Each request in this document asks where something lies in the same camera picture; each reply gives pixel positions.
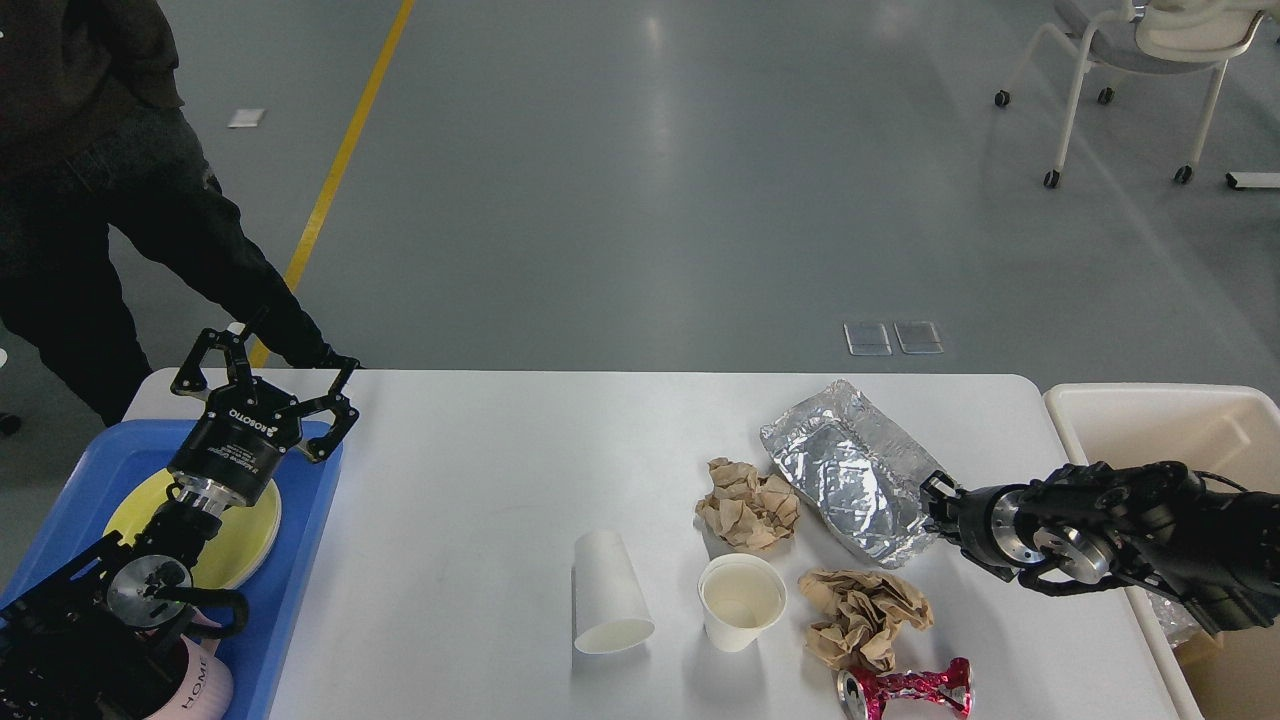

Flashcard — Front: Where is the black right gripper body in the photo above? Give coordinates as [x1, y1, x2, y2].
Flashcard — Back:
[955, 484, 1030, 582]

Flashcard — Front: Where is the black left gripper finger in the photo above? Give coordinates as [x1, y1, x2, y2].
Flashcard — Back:
[170, 306, 269, 397]
[292, 357, 361, 462]

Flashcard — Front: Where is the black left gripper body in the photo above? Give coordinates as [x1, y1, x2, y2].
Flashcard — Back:
[166, 380, 302, 507]

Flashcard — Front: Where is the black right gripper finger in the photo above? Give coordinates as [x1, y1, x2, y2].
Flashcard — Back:
[920, 470, 963, 530]

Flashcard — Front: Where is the aluminium foil tray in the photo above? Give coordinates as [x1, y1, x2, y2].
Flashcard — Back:
[760, 380, 942, 569]

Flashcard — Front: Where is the brown paper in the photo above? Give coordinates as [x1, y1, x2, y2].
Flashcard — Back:
[797, 569, 934, 674]

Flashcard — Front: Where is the crushed red can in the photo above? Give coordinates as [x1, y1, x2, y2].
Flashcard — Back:
[835, 657, 974, 719]

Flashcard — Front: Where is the white paper cup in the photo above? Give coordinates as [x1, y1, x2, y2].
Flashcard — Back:
[572, 530, 655, 655]
[698, 553, 788, 652]

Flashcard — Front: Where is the aluminium foil block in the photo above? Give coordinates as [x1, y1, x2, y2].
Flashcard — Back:
[1146, 591, 1204, 650]

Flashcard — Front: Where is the pink mug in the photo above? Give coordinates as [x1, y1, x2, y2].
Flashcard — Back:
[145, 637, 236, 719]

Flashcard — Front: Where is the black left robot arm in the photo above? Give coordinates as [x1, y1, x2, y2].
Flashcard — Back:
[3, 325, 358, 719]

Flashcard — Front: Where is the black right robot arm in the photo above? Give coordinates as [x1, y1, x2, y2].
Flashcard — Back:
[920, 461, 1279, 634]

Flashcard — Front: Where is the blue plastic tray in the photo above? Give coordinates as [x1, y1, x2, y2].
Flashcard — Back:
[3, 419, 346, 719]

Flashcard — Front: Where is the crumpled brown paper ball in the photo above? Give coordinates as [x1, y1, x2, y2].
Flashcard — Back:
[695, 457, 800, 553]

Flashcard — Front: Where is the person in dark clothes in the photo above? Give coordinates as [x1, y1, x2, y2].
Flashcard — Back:
[1, 1, 355, 427]

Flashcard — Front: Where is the beige plastic bin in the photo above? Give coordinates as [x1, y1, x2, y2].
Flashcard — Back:
[1044, 383, 1279, 719]

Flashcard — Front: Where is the white wheeled chair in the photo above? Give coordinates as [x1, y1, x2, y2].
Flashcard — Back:
[995, 1, 1277, 190]

